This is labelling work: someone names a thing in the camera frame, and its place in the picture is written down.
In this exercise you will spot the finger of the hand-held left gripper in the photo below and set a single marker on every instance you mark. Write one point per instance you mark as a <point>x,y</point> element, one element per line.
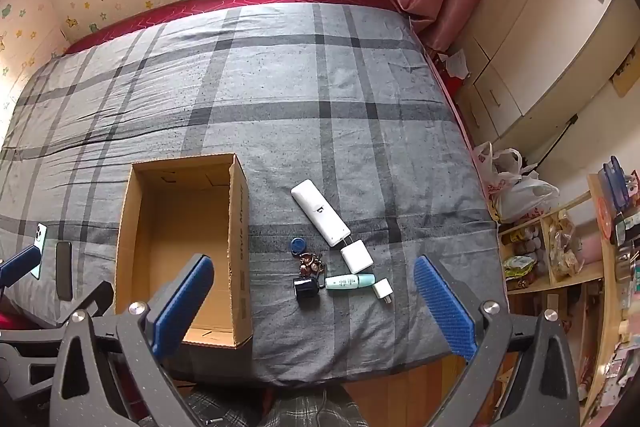
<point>97,299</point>
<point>20,263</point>

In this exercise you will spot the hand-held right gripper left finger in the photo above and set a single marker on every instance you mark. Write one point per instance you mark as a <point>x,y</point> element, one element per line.
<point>182,302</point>

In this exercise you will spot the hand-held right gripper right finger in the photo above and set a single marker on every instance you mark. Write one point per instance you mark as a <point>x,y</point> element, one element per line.
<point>445,307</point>

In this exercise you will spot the small white charger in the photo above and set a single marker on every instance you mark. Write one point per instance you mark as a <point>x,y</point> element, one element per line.
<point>382,291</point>

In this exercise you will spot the brown cardboard box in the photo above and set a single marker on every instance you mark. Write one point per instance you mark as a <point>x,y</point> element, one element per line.
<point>180,227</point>

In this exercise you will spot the teal lotion bottle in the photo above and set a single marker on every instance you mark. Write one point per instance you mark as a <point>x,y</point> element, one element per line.
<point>347,282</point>

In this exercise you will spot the large white charger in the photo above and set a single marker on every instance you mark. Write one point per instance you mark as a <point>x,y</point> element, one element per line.
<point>357,258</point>

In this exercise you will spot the black glossy cylinder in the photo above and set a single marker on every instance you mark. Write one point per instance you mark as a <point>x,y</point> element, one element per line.
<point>306,290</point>

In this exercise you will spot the blue key fob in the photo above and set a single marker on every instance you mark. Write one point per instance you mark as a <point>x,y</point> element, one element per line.
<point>298,245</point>

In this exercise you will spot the white remote control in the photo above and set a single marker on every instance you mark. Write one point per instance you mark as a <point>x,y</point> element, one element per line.
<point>320,212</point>

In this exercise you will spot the pale green smartphone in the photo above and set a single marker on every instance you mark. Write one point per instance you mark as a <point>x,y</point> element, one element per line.
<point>39,252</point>

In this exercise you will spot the black smartphone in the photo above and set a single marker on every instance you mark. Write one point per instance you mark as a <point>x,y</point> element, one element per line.
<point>64,272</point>

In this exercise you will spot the red velvet cushion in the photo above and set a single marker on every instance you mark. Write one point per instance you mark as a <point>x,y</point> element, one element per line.
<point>12,322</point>

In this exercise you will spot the green snack packet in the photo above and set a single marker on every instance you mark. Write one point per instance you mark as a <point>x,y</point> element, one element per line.
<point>517,268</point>

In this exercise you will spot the clear bag of snacks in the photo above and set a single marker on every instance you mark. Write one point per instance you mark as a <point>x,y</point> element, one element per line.
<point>565,247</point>

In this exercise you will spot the white plastic bag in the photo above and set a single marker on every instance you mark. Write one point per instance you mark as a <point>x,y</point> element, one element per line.
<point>530,197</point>

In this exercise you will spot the red printed plastic bag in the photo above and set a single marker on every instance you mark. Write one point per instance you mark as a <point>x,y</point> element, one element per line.
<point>492,172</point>

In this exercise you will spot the person's plaid trousers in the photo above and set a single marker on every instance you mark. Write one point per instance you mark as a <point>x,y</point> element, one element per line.
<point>300,409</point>

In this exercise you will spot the wooden shelf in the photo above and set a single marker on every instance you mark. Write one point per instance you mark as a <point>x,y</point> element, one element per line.
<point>607,287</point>

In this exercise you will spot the black rod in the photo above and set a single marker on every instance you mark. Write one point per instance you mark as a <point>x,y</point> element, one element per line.
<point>557,139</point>

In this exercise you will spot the blue lidded container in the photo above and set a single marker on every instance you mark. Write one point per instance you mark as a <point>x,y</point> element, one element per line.
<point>615,184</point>

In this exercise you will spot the grey plaid blanket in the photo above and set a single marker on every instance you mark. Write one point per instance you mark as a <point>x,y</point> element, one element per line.
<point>280,97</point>

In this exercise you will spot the crumpled white paper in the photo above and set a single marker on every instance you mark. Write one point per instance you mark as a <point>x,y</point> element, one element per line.
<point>455,63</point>

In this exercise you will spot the cream wardrobe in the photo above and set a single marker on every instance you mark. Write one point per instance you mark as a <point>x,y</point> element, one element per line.
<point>550,37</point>

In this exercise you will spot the brown cardboard piece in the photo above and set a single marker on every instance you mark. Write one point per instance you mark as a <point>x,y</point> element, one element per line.
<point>627,77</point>

